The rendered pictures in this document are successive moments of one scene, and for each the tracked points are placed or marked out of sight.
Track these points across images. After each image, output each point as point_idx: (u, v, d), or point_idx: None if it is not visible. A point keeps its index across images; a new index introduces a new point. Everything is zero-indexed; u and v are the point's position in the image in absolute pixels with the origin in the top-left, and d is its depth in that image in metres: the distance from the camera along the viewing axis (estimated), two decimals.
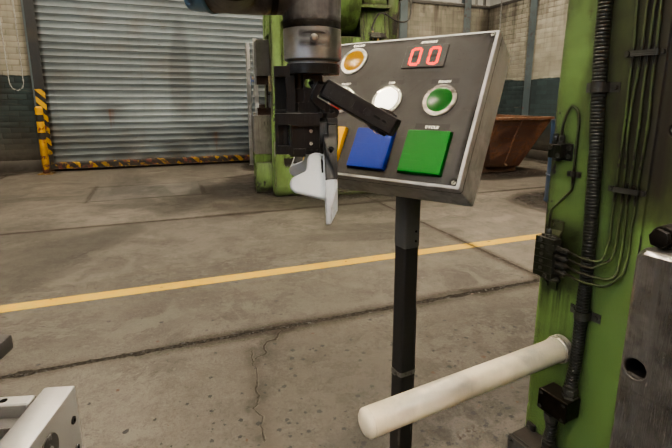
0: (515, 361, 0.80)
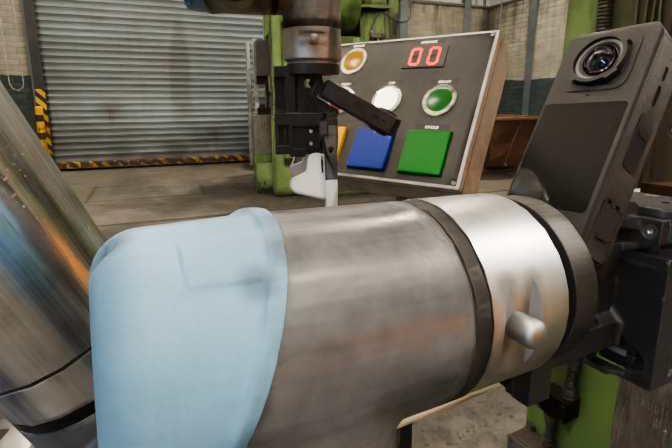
0: None
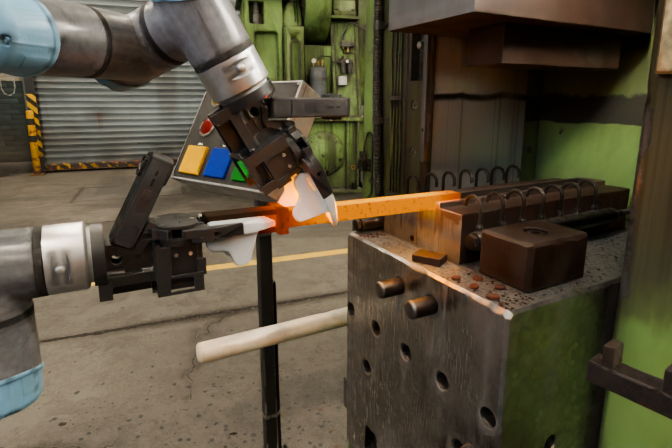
0: (325, 317, 1.10)
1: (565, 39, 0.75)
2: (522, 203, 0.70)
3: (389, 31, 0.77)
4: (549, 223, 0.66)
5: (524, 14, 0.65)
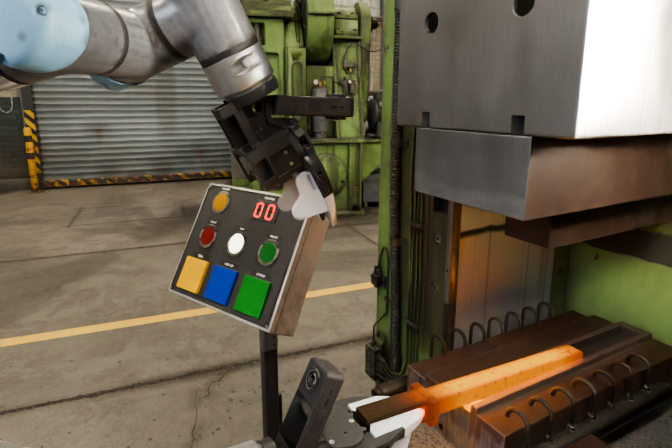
0: None
1: (617, 205, 0.66)
2: (571, 409, 0.61)
3: (415, 191, 0.68)
4: (606, 447, 0.57)
5: (579, 208, 0.55)
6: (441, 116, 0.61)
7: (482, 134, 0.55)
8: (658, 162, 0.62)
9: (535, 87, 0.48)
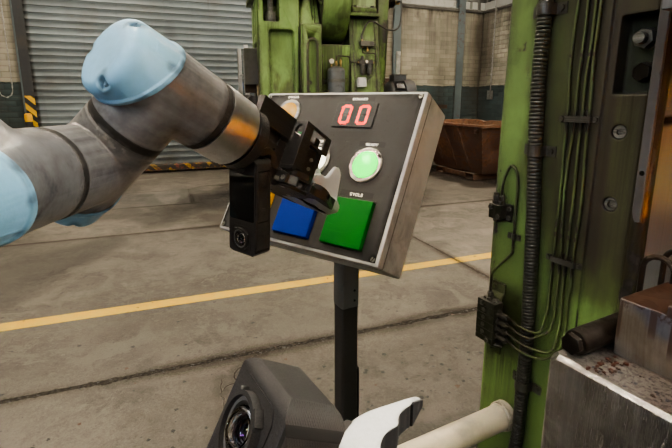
0: (450, 436, 0.76)
1: None
2: None
3: (664, 9, 0.42)
4: None
5: None
6: None
7: None
8: None
9: None
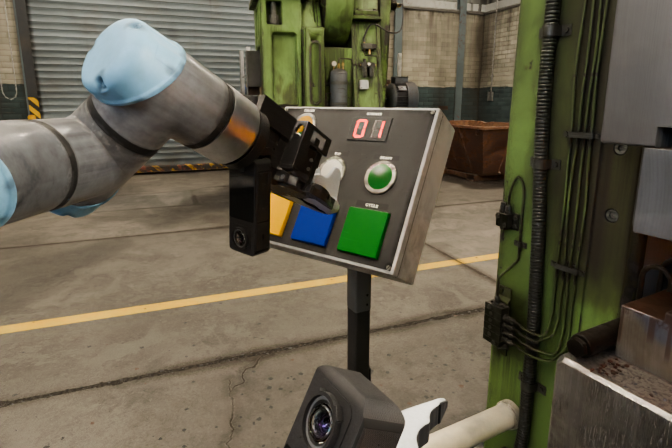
0: (459, 434, 0.80)
1: None
2: None
3: (635, 232, 0.51)
4: None
5: None
6: None
7: None
8: None
9: None
